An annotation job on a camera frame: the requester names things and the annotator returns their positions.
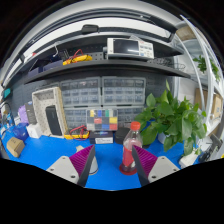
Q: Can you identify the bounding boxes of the dark workbench shelf unit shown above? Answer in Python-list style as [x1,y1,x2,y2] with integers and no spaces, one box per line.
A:
[1,6,191,84]

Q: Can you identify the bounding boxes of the clear organizer with coloured parts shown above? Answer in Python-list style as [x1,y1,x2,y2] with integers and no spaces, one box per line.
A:
[85,108,119,132]

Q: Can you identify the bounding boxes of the dark grey flat box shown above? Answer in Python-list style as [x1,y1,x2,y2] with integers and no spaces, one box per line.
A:
[24,101,38,125]

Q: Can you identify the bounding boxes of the clear red-capped drink bottle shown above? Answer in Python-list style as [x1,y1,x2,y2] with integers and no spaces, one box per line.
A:
[120,120,144,174]

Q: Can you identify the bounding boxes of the brown cardboard box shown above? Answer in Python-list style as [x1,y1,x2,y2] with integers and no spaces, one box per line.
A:
[5,136,26,158]

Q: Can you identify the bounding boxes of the small white container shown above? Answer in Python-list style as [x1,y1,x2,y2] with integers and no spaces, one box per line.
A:
[179,152,200,169]

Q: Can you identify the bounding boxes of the yellow multimeter with leads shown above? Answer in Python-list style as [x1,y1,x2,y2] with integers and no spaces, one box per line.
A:
[63,124,90,141]

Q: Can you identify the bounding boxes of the purple plastic bag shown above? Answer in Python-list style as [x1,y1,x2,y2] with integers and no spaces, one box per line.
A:
[17,104,30,125]

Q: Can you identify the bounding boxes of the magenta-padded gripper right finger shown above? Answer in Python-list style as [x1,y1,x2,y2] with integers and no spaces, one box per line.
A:
[131,144,181,187]

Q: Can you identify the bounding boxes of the black case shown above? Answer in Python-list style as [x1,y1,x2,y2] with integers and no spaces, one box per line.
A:
[114,126,131,145]

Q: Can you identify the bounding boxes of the black flat device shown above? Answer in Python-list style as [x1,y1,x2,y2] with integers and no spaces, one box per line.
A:
[44,104,64,137]

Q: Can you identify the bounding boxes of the beige and grey mug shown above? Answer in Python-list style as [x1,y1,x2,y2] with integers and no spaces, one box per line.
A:
[75,144,99,176]

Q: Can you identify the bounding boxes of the green potted plant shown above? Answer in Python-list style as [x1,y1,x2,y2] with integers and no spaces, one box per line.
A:
[134,79,209,158]

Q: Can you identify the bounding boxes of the black box with white label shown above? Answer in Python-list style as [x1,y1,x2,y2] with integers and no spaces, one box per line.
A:
[89,130,115,145]

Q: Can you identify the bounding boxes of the white metal rack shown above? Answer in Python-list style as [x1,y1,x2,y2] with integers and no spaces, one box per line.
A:
[173,14,224,141]

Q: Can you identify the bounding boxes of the flat round red coaster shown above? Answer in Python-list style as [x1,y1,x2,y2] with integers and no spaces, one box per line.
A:
[119,162,138,176]

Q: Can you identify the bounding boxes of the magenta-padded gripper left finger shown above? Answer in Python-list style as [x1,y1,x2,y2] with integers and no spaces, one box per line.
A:
[45,143,97,188]

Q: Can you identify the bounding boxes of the white perforated tray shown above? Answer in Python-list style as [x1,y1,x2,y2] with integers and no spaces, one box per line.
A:
[31,86,69,139]

